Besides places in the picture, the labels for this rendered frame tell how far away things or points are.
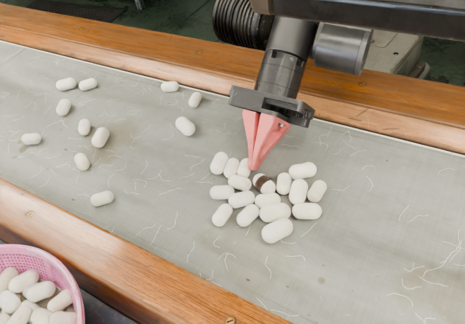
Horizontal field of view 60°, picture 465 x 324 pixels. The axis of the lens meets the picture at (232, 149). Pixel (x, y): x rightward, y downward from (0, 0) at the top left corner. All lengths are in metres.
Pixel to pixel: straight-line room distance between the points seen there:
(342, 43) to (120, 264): 0.36
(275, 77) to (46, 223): 0.34
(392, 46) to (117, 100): 0.84
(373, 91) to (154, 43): 0.43
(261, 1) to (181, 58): 0.54
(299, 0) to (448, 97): 0.45
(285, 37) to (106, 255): 0.34
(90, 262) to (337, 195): 0.30
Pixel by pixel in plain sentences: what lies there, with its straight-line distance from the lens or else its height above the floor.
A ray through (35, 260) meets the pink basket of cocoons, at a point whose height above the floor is 0.75.
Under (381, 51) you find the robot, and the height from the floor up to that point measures 0.47.
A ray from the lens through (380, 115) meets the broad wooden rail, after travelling 0.61.
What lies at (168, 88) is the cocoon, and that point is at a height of 0.75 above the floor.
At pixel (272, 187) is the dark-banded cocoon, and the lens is 0.51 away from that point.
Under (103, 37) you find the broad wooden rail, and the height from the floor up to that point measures 0.76.
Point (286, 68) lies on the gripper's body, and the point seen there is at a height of 0.86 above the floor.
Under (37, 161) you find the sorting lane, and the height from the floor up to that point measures 0.74.
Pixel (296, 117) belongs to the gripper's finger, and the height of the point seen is 0.80.
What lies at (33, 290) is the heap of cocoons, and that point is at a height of 0.74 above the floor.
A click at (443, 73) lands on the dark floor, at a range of 2.06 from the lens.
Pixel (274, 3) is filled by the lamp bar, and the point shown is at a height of 1.05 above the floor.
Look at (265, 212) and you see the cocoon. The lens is 0.49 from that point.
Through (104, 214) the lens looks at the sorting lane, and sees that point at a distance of 0.57.
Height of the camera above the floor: 1.15
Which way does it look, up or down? 44 degrees down
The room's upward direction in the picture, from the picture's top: 11 degrees counter-clockwise
